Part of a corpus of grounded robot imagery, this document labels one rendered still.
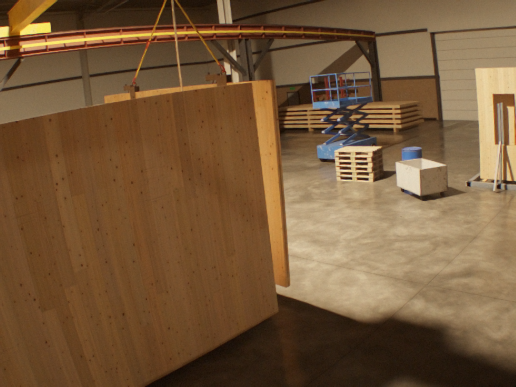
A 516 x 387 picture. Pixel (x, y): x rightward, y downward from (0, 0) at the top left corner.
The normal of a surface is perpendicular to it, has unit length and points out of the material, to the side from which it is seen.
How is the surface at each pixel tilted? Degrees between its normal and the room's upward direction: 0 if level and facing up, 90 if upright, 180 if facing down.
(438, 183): 90
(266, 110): 90
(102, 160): 90
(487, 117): 90
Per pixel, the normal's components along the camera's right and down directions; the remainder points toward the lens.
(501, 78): -0.69, 0.24
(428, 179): 0.21, 0.20
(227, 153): 0.72, 0.08
